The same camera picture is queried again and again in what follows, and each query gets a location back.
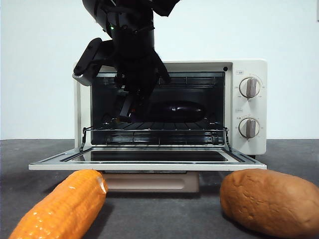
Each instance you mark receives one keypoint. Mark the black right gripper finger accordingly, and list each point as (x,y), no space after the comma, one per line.
(127,107)

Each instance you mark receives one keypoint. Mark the dark purple eggplant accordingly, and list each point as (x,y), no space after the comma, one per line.
(179,112)

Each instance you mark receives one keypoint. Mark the glass-windowed oven door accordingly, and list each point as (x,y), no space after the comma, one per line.
(49,165)

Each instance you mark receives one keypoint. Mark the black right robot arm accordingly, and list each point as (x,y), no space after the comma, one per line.
(134,49)

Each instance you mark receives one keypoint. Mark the beige oven knob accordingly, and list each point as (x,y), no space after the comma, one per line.
(249,128)
(249,87)

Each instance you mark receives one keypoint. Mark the cream Toshiba toaster oven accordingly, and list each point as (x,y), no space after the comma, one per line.
(245,67)

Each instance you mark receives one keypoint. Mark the orange corn cob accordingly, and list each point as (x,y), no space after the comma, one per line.
(62,206)

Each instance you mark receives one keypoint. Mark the brown potato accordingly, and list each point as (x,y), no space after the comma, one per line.
(269,201)

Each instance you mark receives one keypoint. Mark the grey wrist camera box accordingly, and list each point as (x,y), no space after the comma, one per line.
(87,64)

